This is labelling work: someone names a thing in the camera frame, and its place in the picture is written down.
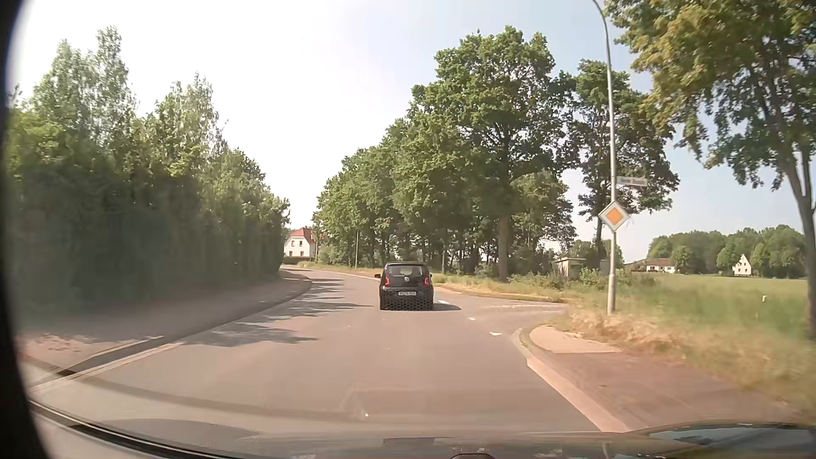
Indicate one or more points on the reddish paved pavement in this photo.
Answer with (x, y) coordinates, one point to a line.
(127, 322)
(644, 382)

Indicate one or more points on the tall green hedge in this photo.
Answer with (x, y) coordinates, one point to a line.
(127, 210)

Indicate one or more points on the white gabled house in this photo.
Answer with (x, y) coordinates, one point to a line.
(742, 266)

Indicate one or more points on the small beige shelter building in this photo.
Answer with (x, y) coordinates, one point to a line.
(568, 266)

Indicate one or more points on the large roadside tree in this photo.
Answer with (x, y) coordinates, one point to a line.
(733, 83)

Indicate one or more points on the low house with dark roof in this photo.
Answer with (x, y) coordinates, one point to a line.
(658, 264)

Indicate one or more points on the pole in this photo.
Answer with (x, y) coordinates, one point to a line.
(356, 248)

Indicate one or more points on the car's own bonnet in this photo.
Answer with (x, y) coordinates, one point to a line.
(408, 446)

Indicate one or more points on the row of tall trees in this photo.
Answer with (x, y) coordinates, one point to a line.
(472, 159)

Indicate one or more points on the white house with red roof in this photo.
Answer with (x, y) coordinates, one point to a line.
(299, 245)

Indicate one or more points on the distant wood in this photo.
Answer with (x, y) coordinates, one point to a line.
(727, 248)

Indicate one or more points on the black small car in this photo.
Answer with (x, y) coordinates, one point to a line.
(406, 287)

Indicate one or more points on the grass field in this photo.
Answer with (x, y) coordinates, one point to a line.
(720, 299)

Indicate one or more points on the grey asphalt road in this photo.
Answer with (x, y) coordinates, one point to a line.
(357, 357)

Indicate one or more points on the road markings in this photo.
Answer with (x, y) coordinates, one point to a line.
(567, 389)

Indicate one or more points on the lamp post with road signs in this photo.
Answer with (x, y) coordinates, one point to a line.
(612, 217)

